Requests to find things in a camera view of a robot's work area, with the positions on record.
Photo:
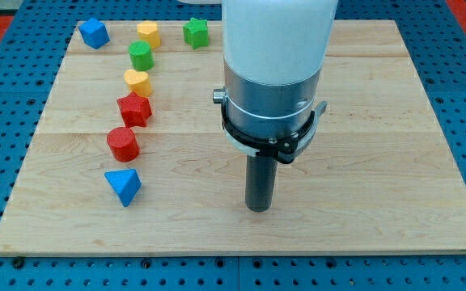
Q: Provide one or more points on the green star block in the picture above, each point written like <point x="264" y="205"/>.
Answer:
<point x="196" y="33"/>

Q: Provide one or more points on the yellow hexagon block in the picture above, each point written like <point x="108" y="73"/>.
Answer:
<point x="149" y="32"/>

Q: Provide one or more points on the blue triangle block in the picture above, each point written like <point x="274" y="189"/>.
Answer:
<point x="125" y="183"/>

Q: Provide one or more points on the green cylinder block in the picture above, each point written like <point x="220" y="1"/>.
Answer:
<point x="140" y="54"/>

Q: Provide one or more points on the yellow heart block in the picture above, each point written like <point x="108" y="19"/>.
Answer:
<point x="138" y="82"/>

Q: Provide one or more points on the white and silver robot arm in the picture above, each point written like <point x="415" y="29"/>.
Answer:
<point x="273" y="54"/>

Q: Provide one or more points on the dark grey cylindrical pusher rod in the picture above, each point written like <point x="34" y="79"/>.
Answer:
<point x="260" y="179"/>

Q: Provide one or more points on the red star block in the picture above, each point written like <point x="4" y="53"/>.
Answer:
<point x="135" y="110"/>

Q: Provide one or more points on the light wooden board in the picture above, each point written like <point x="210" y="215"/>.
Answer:
<point x="377" y="179"/>

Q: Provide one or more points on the blue cube block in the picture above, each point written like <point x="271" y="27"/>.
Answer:
<point x="94" y="33"/>

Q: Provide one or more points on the red cylinder block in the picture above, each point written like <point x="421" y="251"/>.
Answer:
<point x="123" y="144"/>

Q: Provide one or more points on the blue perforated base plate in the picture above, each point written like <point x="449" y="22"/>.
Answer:
<point x="31" y="52"/>

